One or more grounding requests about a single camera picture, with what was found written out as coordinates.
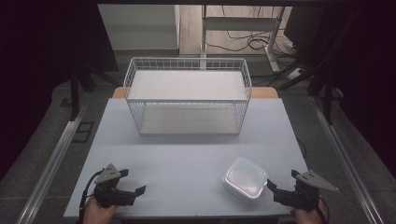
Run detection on black stand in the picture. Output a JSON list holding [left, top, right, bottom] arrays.
[[68, 60, 121, 123], [306, 12, 356, 126]]

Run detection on white cabinet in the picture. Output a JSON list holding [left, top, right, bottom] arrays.
[[97, 4, 181, 52]]

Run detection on black floor cables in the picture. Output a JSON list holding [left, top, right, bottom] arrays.
[[205, 5, 300, 60]]

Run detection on white wire rack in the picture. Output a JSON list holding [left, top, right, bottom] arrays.
[[122, 56, 253, 136]]

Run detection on person's right hand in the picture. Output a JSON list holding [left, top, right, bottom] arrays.
[[290, 199, 329, 224]]

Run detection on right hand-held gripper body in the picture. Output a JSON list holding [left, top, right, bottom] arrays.
[[273, 169, 340, 213]]

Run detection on aluminium rail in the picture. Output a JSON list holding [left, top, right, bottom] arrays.
[[14, 103, 89, 224], [307, 95, 387, 224]]

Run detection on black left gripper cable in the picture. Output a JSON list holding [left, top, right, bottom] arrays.
[[78, 169, 105, 224]]

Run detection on white desk frame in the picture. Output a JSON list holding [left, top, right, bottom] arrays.
[[200, 4, 287, 74]]

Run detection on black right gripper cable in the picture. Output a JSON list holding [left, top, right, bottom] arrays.
[[318, 197, 331, 224]]

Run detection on person's left hand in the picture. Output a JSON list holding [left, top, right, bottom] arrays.
[[81, 195, 119, 224]]

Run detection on black floor bracket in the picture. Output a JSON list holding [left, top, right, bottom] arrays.
[[72, 120, 95, 144]]

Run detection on white lidded plastic box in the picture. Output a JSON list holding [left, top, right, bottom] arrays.
[[221, 157, 269, 201]]

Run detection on white power strip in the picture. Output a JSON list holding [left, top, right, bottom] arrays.
[[285, 66, 304, 81]]

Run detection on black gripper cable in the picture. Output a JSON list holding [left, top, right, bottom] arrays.
[[318, 197, 331, 224], [78, 169, 105, 224]]

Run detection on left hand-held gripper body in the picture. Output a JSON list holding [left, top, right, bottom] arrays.
[[92, 162, 138, 209]]

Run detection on wooden table board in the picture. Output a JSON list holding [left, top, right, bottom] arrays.
[[111, 86, 279, 100]]

